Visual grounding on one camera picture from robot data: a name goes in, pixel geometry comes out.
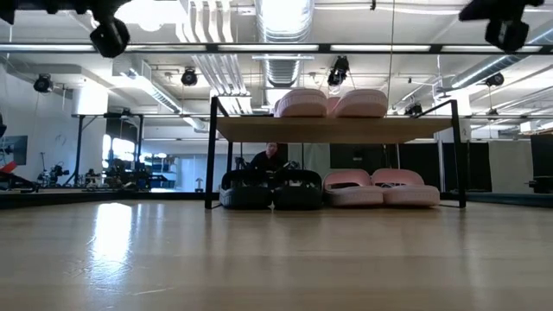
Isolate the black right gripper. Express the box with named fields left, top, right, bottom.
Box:
left=458, top=0, right=546, bottom=54

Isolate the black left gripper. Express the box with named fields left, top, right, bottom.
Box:
left=47, top=0, right=133, bottom=60

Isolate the pink slide sandal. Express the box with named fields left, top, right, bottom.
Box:
left=371, top=168, right=441, bottom=207
left=274, top=88, right=328, bottom=118
left=327, top=88, right=389, bottom=119
left=322, top=168, right=385, bottom=207

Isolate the black slide sandal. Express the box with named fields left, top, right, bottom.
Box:
left=272, top=168, right=324, bottom=212
left=219, top=168, right=274, bottom=212

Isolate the black partition panel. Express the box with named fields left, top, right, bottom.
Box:
left=444, top=141, right=493, bottom=194
left=397, top=142, right=440, bottom=194

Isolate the black equipment cabinet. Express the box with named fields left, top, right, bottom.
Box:
left=527, top=133, right=553, bottom=194

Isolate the person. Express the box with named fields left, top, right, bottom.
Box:
left=248, top=142, right=287, bottom=172

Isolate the black metal station frame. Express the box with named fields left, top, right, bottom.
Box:
left=0, top=41, right=553, bottom=56

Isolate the black metal rack frame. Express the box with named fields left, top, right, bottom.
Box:
left=71, top=111, right=146, bottom=189

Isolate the silver ventilation duct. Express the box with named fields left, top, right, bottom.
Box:
left=254, top=0, right=315, bottom=88

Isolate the dark wall screen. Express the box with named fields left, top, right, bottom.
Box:
left=0, top=135, right=29, bottom=167

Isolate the wooden shelf with black frame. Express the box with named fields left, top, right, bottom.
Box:
left=204, top=95, right=467, bottom=211

